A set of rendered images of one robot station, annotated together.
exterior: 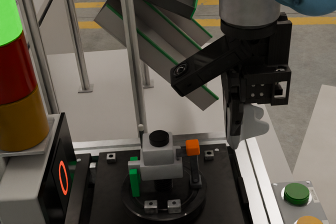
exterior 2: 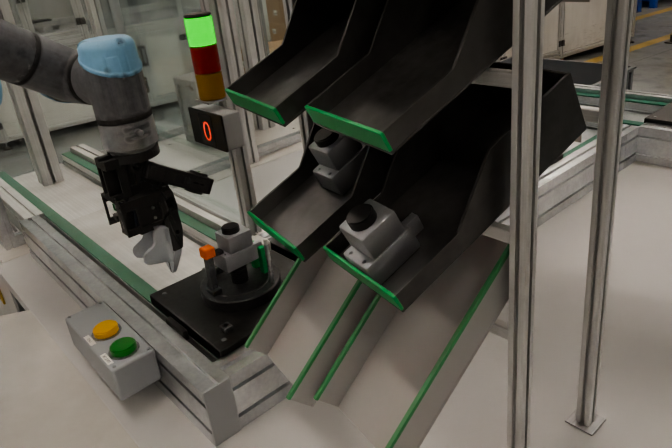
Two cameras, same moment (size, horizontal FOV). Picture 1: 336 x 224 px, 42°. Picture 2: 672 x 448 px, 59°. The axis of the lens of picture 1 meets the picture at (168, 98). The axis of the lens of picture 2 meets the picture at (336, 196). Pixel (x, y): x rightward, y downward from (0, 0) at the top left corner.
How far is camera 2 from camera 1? 138 cm
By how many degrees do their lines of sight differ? 111
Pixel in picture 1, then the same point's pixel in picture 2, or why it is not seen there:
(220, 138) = (235, 364)
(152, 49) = not seen: hidden behind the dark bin
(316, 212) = (101, 346)
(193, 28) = (408, 428)
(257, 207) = (158, 325)
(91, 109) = not seen: hidden behind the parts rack
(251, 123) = (146, 238)
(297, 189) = (122, 345)
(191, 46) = (327, 342)
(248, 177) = (178, 342)
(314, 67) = not seen: outside the picture
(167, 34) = (358, 307)
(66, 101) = (565, 385)
